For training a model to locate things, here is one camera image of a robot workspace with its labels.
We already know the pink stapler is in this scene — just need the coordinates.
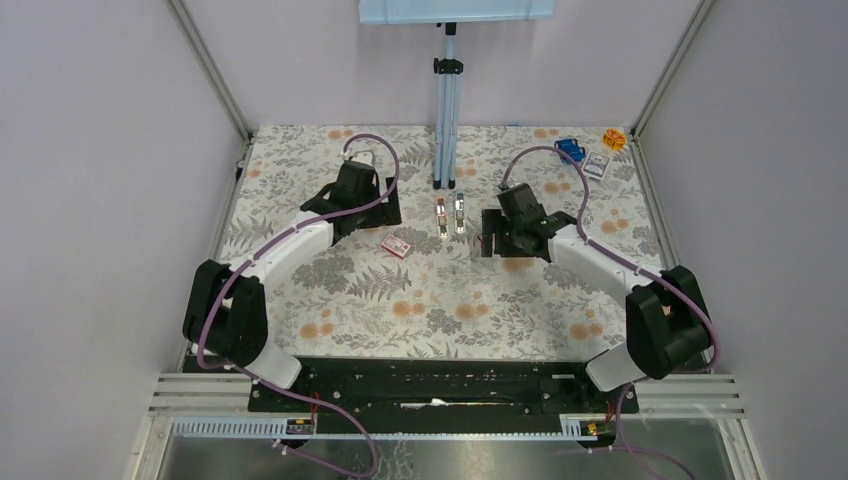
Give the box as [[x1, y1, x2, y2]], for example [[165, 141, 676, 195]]
[[435, 197, 449, 239]]

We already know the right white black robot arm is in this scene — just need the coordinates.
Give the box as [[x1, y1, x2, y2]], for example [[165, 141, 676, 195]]
[[481, 184, 714, 412]]

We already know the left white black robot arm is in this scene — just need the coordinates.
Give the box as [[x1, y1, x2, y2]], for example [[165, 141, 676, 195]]
[[182, 160, 402, 411]]

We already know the red white staple box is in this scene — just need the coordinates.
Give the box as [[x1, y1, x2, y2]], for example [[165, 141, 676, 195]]
[[380, 234, 412, 259]]

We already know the blue toy car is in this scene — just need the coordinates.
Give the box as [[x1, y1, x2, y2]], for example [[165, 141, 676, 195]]
[[554, 138, 586, 164]]

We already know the floral patterned table mat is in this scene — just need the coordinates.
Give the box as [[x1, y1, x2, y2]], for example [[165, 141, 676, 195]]
[[219, 125, 662, 361]]

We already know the orange round toy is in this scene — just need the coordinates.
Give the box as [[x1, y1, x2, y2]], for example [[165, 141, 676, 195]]
[[602, 128, 627, 151]]

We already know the light blue tripod stand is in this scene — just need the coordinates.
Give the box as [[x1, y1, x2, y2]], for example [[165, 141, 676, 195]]
[[432, 22, 464, 189]]

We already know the light blue board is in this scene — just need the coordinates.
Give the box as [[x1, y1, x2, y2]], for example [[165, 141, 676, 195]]
[[358, 0, 556, 25]]

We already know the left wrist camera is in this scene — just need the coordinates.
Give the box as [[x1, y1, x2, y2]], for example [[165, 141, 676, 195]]
[[341, 149, 376, 168]]

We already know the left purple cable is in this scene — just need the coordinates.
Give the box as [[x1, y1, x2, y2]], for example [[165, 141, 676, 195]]
[[197, 133, 402, 480]]

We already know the purple cable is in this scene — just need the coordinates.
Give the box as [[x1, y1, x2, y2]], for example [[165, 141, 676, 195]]
[[197, 133, 402, 480], [500, 145, 721, 480]]

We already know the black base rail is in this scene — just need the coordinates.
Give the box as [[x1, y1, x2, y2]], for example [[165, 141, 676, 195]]
[[182, 355, 710, 439]]

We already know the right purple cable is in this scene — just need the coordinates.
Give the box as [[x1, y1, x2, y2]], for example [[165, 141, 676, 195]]
[[500, 145, 721, 480]]

